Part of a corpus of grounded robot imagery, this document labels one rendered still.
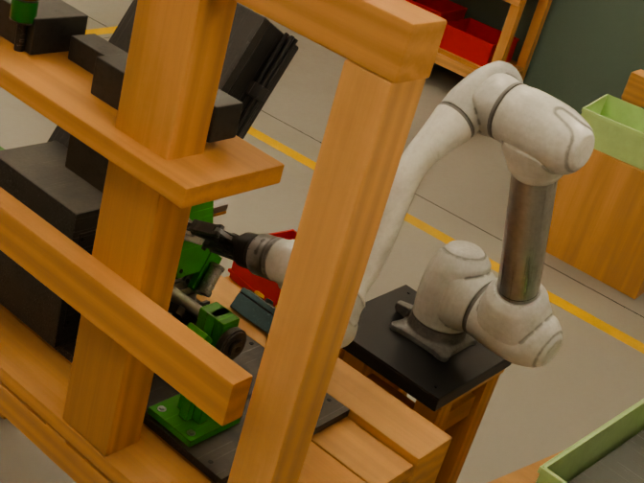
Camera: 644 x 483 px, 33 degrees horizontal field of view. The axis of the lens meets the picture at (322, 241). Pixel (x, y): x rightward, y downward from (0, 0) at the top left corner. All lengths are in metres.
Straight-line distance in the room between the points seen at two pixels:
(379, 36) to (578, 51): 6.38
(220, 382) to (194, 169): 0.36
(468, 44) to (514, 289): 5.15
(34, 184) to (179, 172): 0.60
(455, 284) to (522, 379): 1.94
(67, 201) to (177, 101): 0.57
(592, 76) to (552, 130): 5.63
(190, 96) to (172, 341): 0.42
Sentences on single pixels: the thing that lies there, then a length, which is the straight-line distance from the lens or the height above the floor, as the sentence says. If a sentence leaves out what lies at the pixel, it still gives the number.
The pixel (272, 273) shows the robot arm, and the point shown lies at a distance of 2.16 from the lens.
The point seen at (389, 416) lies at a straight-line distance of 2.51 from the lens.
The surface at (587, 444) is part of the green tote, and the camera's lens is 2.62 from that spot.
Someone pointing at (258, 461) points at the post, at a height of 1.13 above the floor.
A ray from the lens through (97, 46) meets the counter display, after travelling 2.17.
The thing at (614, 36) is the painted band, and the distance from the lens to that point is 7.78.
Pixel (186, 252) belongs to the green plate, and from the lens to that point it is 2.45.
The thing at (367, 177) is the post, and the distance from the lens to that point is 1.60.
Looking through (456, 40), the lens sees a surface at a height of 0.36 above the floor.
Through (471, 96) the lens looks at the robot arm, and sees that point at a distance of 2.32.
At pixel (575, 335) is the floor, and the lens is 5.10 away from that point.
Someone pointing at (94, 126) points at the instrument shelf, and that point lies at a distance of 1.94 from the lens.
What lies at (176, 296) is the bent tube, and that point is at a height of 1.06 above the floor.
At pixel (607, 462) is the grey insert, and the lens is 2.77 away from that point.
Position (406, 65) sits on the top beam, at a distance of 1.54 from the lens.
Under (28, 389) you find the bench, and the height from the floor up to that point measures 0.88.
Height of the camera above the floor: 2.32
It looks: 27 degrees down
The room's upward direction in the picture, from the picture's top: 16 degrees clockwise
